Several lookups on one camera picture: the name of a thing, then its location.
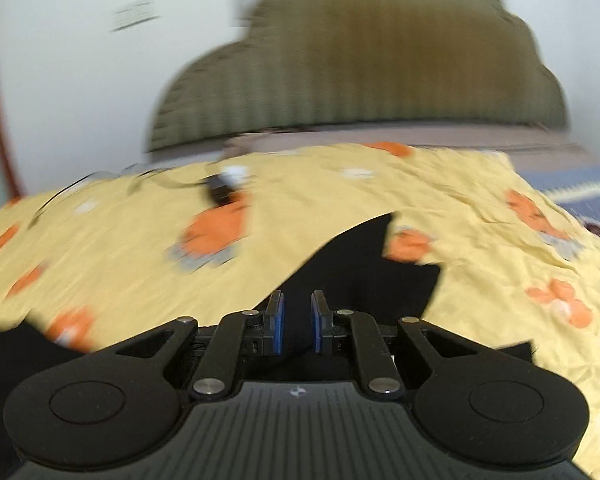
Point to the blue patterned pillow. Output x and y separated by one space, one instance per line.
575 190

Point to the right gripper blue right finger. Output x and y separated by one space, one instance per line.
322 323

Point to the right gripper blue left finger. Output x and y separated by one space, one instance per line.
273 323

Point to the olive padded headboard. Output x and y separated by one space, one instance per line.
338 62

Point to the yellow carrot print bedspread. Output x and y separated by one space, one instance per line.
113 256

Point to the black power adapter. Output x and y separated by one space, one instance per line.
220 190

